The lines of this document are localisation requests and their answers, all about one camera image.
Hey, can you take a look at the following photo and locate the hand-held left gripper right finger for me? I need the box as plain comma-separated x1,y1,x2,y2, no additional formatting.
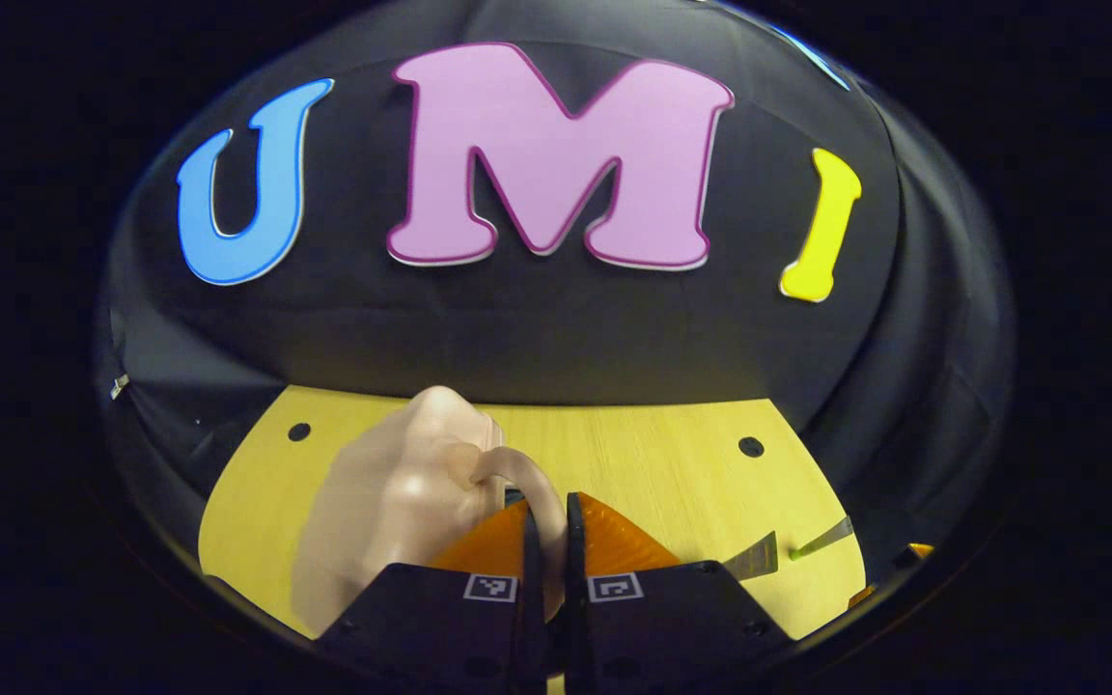
565,490,794,692

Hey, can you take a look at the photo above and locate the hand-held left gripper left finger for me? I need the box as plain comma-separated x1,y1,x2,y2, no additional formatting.
315,490,548,692

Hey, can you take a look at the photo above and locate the white green skin care tube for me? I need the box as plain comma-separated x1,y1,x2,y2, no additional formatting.
788,514,855,563

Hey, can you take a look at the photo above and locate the silver skin care tube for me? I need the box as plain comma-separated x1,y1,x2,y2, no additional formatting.
720,531,780,582

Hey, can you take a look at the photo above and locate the small beige suitcase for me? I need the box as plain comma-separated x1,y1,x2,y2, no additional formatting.
291,384,569,640

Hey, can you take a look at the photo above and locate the black backdrop cloth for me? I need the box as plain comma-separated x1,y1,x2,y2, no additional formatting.
93,0,1016,619

